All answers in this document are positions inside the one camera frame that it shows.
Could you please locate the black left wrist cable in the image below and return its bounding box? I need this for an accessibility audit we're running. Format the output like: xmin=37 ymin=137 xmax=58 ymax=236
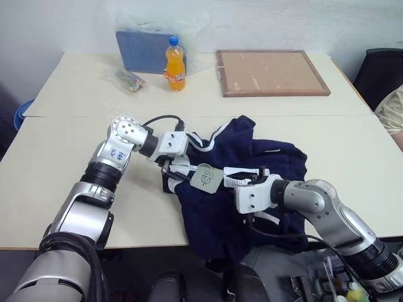
xmin=142 ymin=114 xmax=187 ymax=132

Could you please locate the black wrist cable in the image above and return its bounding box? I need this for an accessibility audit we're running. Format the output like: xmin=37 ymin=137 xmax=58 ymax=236
xmin=244 ymin=215 xmax=378 ymax=302
xmin=142 ymin=114 xmax=187 ymax=132

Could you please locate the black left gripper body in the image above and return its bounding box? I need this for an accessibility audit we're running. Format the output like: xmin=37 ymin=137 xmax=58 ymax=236
xmin=157 ymin=153 xmax=179 ymax=174

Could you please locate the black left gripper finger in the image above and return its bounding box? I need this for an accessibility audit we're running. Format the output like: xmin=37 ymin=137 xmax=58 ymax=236
xmin=172 ymin=157 xmax=195 ymax=171
xmin=166 ymin=169 xmax=193 ymax=184

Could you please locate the small yellow bottle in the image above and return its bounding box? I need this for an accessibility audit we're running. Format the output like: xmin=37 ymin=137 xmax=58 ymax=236
xmin=345 ymin=282 xmax=370 ymax=302

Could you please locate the blue fabric pad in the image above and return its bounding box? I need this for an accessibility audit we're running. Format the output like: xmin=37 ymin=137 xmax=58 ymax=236
xmin=115 ymin=30 xmax=187 ymax=76

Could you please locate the blue pad in plastic bag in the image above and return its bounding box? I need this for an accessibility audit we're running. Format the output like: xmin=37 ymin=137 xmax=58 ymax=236
xmin=110 ymin=11 xmax=213 ymax=76

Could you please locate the black office chair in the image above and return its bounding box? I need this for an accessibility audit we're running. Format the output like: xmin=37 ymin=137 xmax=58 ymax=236
xmin=352 ymin=47 xmax=403 ymax=111

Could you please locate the bag of colourful small items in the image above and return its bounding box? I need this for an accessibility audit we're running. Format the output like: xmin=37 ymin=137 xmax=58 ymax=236
xmin=101 ymin=65 xmax=149 ymax=94

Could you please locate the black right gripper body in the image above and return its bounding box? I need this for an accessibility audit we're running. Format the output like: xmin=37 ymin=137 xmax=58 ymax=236
xmin=250 ymin=167 xmax=270 ymax=187

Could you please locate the cork board with wooden frame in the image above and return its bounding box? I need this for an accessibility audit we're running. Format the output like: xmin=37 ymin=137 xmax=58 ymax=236
xmin=215 ymin=49 xmax=332 ymax=99

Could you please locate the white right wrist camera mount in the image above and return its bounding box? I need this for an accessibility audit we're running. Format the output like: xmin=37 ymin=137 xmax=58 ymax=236
xmin=234 ymin=175 xmax=286 ymax=215

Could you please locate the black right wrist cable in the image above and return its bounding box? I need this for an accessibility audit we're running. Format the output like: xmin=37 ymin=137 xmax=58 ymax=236
xmin=244 ymin=215 xmax=378 ymax=302

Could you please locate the blue round object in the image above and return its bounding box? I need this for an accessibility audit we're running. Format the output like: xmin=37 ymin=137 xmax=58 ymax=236
xmin=14 ymin=98 xmax=35 ymax=130

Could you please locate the person in beige shirt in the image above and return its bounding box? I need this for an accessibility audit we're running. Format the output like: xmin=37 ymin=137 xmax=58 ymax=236
xmin=373 ymin=89 xmax=403 ymax=144

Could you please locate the dark rounded shape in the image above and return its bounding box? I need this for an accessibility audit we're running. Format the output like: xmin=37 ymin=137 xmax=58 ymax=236
xmin=148 ymin=269 xmax=188 ymax=302
xmin=222 ymin=263 xmax=271 ymax=302

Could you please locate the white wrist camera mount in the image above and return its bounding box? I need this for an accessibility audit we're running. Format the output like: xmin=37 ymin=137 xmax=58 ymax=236
xmin=234 ymin=175 xmax=286 ymax=215
xmin=153 ymin=131 xmax=189 ymax=157

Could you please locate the black shoulder cable bundle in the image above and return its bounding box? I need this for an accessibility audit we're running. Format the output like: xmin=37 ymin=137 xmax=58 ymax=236
xmin=39 ymin=232 xmax=110 ymax=302

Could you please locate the orange soda bottle blue cap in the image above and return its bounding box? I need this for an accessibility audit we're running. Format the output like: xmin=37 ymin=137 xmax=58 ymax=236
xmin=162 ymin=35 xmax=187 ymax=92

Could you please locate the grey paper hang tag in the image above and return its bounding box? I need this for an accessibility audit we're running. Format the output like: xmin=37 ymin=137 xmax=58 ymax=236
xmin=190 ymin=163 xmax=223 ymax=194

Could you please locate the clear plastic storage box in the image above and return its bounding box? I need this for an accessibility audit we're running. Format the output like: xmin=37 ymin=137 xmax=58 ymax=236
xmin=291 ymin=254 xmax=403 ymax=302

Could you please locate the navy jacket with white trim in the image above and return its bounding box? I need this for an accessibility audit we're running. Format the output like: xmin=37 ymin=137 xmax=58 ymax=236
xmin=162 ymin=115 xmax=309 ymax=274

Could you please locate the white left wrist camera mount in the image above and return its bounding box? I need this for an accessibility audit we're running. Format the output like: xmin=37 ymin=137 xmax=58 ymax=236
xmin=153 ymin=131 xmax=189 ymax=157

